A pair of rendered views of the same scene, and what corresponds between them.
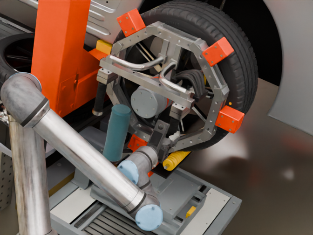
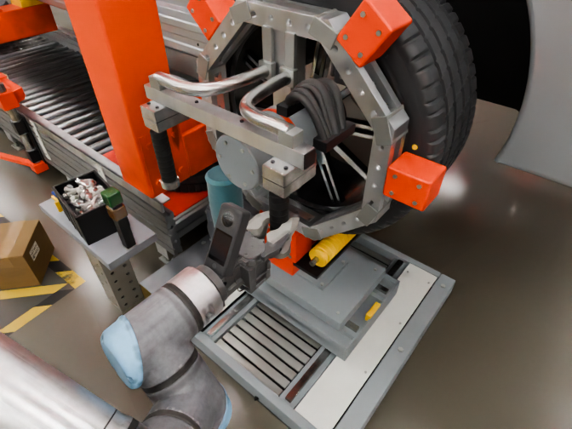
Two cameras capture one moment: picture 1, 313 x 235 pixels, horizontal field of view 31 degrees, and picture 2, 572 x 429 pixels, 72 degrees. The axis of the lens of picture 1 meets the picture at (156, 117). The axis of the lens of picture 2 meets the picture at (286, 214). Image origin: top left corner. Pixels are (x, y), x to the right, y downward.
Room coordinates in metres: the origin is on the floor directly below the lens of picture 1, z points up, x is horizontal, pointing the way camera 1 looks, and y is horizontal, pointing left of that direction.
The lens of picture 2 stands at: (1.33, -0.25, 1.32)
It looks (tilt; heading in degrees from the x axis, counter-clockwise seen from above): 41 degrees down; 18
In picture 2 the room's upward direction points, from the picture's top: straight up
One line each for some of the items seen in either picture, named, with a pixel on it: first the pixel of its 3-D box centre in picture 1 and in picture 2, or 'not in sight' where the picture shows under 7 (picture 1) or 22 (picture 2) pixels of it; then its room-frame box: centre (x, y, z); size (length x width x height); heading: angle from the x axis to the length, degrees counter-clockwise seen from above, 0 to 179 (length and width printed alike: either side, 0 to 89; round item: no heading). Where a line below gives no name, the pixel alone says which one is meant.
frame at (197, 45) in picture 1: (164, 89); (288, 131); (2.12, 0.00, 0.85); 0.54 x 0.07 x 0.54; 68
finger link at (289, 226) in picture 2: (174, 141); (284, 240); (1.82, -0.09, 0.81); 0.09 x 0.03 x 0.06; 151
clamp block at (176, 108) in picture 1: (180, 108); (289, 169); (1.87, -0.08, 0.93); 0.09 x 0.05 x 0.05; 158
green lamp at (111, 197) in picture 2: not in sight; (111, 197); (1.99, 0.46, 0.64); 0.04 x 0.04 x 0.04; 68
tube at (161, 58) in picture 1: (138, 51); (211, 58); (2.04, 0.14, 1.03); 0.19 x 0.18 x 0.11; 158
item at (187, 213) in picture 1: (149, 195); (316, 283); (2.28, -0.06, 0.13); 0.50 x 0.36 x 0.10; 68
